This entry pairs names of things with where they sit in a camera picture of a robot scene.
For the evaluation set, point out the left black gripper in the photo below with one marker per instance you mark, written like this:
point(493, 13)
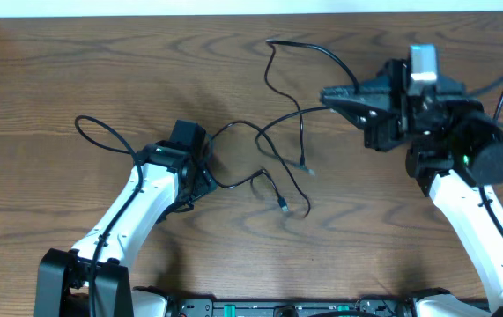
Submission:
point(205, 184)

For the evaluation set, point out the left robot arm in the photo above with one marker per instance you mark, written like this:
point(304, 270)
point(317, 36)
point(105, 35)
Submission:
point(92, 278)

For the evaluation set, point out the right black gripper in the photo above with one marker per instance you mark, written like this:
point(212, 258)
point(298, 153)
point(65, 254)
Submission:
point(380, 108)

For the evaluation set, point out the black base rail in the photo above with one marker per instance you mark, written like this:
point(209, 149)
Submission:
point(295, 308)

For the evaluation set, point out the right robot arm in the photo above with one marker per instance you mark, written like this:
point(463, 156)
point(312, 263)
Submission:
point(454, 153)

